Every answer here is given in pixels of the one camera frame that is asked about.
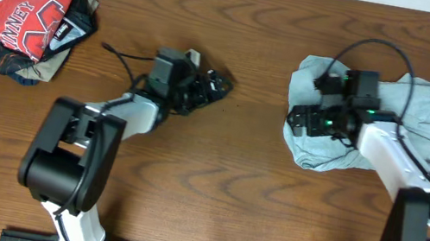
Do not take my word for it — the light blue t-shirt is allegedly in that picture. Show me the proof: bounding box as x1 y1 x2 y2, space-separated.
282 55 430 172

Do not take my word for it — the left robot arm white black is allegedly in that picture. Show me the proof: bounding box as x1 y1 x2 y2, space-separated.
0 48 233 241

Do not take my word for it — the red printed t-shirt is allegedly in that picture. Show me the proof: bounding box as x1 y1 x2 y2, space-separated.
0 0 72 62

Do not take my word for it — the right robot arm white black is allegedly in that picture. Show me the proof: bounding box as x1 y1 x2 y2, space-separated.
284 68 430 241

